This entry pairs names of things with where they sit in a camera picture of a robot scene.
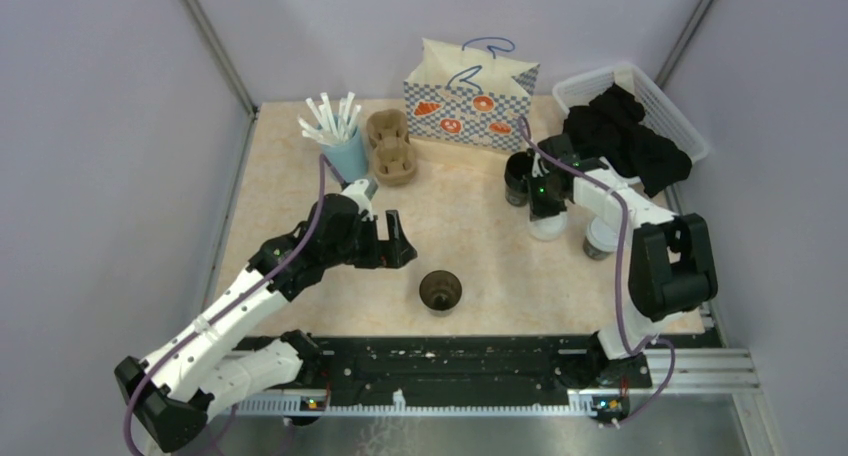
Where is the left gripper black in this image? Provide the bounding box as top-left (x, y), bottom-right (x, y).
top-left (324, 210), bottom-right (416, 270)

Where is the black coffee cup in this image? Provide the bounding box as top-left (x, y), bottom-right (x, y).
top-left (418, 270), bottom-right (463, 317)
top-left (582, 236), bottom-right (618, 261)

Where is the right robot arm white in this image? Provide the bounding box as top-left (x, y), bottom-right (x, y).
top-left (527, 136), bottom-right (718, 388)

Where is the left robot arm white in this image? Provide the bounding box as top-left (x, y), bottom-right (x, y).
top-left (114, 193), bottom-right (417, 453)

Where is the checkered paper takeout bag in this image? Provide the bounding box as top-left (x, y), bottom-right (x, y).
top-left (403, 37), bottom-right (540, 153)

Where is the stack of white lids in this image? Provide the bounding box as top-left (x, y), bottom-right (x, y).
top-left (528, 212), bottom-right (568, 241)

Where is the stack of black cups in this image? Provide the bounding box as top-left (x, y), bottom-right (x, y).
top-left (504, 152), bottom-right (533, 207)

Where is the cardboard cup carrier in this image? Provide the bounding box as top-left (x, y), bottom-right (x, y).
top-left (366, 109), bottom-right (418, 186)

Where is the black cloth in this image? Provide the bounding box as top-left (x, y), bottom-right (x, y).
top-left (563, 84), bottom-right (693, 197)

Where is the blue straw holder cup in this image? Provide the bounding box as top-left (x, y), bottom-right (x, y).
top-left (319, 128), bottom-right (369, 182)

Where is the white plastic basket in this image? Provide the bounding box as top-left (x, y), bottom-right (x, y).
top-left (553, 63), bottom-right (708, 197)

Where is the white wrapped straws bundle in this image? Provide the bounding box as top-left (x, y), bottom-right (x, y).
top-left (297, 91), bottom-right (362, 147)

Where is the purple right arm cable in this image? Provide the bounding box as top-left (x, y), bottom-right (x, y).
top-left (516, 115), bottom-right (678, 429)

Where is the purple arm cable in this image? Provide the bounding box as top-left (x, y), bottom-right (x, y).
top-left (122, 153), bottom-right (349, 456)
top-left (516, 115), bottom-right (678, 429)

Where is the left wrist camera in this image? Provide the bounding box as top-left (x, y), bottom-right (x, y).
top-left (341, 178), bottom-right (379, 221)

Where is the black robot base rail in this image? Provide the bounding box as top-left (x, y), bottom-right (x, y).
top-left (231, 333), bottom-right (654, 418)

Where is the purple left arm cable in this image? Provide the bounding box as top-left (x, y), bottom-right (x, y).
top-left (122, 153), bottom-right (349, 456)

